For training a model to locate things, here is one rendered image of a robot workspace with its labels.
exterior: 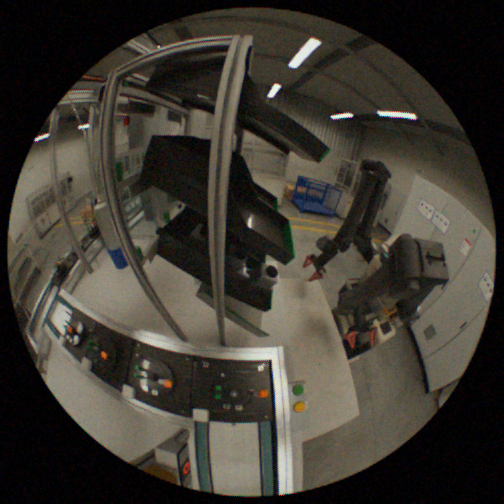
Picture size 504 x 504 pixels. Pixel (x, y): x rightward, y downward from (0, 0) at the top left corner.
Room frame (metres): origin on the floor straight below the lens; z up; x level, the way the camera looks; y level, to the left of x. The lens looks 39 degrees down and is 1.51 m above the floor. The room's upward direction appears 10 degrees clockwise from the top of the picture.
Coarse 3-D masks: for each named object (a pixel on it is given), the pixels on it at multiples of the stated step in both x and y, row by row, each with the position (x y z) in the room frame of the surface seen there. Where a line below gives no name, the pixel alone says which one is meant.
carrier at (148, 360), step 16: (144, 352) 0.00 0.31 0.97; (160, 352) 0.03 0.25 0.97; (176, 352) 0.05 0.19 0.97; (144, 368) -0.05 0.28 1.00; (160, 368) -0.03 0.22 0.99; (176, 368) 0.00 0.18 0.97; (192, 368) 0.02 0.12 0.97; (128, 384) -0.16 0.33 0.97; (144, 384) -0.11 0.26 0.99; (160, 384) -0.08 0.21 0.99; (176, 384) -0.06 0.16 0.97; (144, 400) -0.18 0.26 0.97; (160, 400) -0.15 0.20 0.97; (176, 400) -0.12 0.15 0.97
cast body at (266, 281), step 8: (264, 264) 0.25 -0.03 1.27; (248, 272) 0.26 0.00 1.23; (256, 272) 0.24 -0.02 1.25; (264, 272) 0.23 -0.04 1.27; (272, 272) 0.23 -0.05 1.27; (248, 280) 0.23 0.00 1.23; (256, 280) 0.22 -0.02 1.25; (264, 280) 0.22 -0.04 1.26; (272, 280) 0.22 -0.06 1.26; (248, 288) 0.22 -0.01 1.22; (256, 288) 0.22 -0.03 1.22; (264, 288) 0.22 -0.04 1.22; (272, 288) 0.23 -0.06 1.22
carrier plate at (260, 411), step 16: (208, 368) 0.03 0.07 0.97; (224, 368) 0.05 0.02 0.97; (240, 368) 0.06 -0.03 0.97; (256, 368) 0.06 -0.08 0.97; (208, 384) -0.02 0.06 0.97; (256, 384) 0.00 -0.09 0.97; (208, 400) -0.08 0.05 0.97; (256, 400) -0.06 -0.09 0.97; (224, 416) -0.13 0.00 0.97; (240, 416) -0.12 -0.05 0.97; (256, 416) -0.12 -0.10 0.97
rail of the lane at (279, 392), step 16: (272, 352) 0.13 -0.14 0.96; (272, 368) 0.07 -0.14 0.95; (272, 384) 0.01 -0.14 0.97; (272, 400) -0.06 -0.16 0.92; (288, 400) -0.06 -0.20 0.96; (272, 416) -0.13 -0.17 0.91; (288, 416) -0.12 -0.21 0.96; (272, 432) -0.21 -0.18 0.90; (288, 432) -0.19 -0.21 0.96; (272, 448) -0.30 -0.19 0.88; (288, 448) -0.27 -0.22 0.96; (272, 464) -0.40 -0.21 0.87; (288, 464) -0.36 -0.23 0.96; (288, 480) -0.46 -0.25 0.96
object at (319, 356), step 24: (288, 288) 0.53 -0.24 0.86; (312, 288) 0.55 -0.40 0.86; (288, 312) 0.37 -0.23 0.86; (312, 312) 0.38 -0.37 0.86; (312, 336) 0.24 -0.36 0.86; (336, 336) 0.24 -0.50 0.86; (312, 360) 0.12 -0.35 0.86; (336, 360) 0.10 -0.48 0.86; (312, 384) 0.00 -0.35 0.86; (336, 384) -0.02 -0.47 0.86; (312, 408) -0.12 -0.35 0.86; (336, 408) -0.15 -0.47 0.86; (312, 432) -0.25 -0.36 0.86
